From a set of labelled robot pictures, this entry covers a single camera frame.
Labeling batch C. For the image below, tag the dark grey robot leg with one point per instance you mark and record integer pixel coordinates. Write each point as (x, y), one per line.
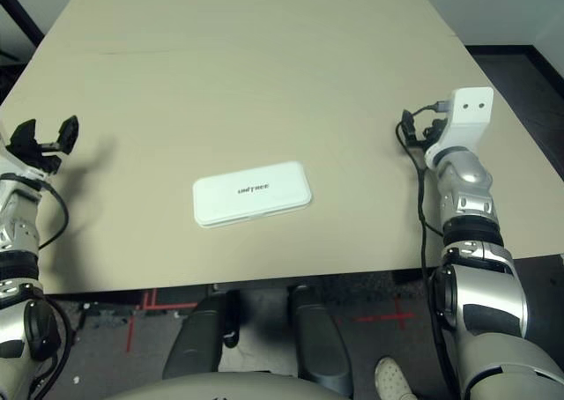
(198, 338)
(317, 338)

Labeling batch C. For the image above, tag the beige robot torso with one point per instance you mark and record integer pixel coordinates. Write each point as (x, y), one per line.
(220, 391)

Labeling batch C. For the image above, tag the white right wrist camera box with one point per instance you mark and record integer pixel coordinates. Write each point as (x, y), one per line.
(471, 109)

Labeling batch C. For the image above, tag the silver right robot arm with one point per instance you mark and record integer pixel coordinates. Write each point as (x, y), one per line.
(467, 175)

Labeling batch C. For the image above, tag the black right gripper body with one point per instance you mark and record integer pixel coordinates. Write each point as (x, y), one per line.
(428, 131)

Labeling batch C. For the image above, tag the dark grey robot right leg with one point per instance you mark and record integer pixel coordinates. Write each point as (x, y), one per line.
(317, 338)

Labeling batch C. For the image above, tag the white bystander shoe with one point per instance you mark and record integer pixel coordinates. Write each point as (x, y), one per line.
(392, 380)

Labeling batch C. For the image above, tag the white plastic pencil case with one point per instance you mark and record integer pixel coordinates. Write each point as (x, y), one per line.
(251, 197)

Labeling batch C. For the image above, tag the dark grey robot left leg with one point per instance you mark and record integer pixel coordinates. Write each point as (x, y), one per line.
(198, 338)

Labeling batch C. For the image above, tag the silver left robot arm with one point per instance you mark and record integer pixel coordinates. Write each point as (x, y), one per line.
(17, 206)

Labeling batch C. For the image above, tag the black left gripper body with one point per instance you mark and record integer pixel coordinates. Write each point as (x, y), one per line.
(42, 155)

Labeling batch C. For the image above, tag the black framed side table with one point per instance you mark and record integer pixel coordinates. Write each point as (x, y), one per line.
(22, 19)

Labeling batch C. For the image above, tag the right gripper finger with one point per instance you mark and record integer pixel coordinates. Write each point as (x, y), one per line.
(408, 127)

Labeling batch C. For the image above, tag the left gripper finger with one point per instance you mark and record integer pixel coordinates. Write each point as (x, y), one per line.
(23, 136)
(69, 132)

